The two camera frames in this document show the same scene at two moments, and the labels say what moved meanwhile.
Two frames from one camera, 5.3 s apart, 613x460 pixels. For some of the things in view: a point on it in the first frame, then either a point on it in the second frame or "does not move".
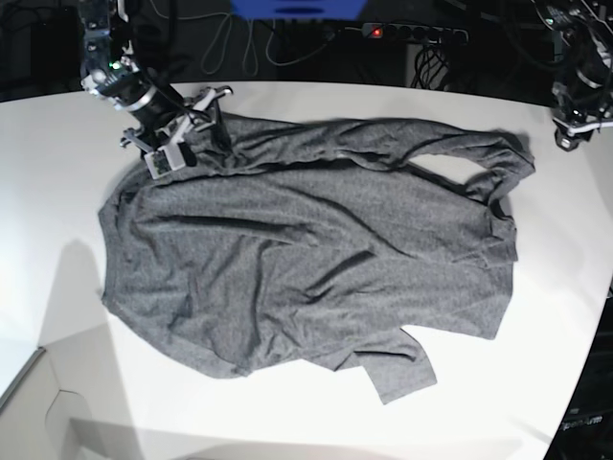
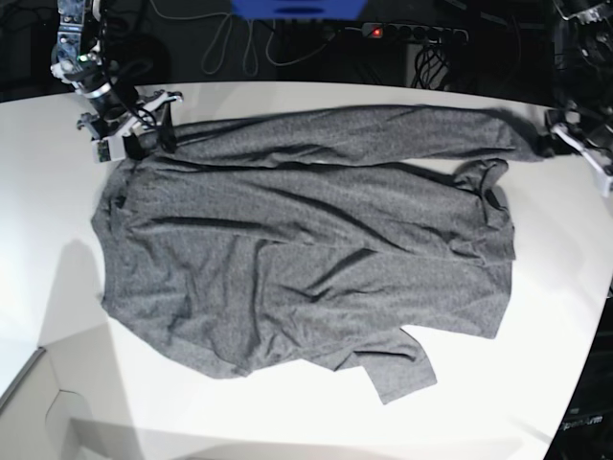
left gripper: [162, 146] -> [110, 134]
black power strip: [415, 32] does not move
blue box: [295, 10] does not move
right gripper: [574, 126] -> [549, 145]
